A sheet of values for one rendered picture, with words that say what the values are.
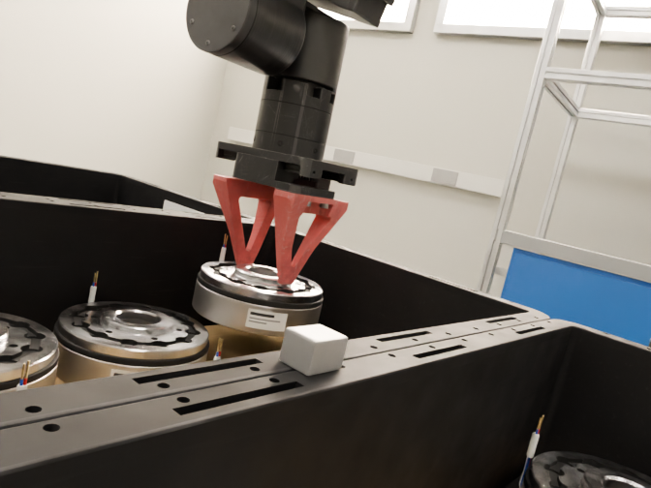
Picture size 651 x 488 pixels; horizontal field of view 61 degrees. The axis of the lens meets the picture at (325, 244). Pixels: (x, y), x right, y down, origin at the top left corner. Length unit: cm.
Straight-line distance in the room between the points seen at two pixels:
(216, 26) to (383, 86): 314
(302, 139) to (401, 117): 298
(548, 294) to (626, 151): 109
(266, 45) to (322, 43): 6
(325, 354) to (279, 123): 27
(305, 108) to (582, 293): 178
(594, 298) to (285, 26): 183
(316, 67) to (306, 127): 4
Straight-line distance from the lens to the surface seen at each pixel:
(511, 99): 318
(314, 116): 43
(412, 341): 25
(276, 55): 40
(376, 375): 20
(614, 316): 211
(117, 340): 38
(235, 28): 37
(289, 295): 41
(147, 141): 396
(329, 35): 43
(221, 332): 53
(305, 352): 18
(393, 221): 333
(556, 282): 213
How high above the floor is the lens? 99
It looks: 7 degrees down
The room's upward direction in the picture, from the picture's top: 13 degrees clockwise
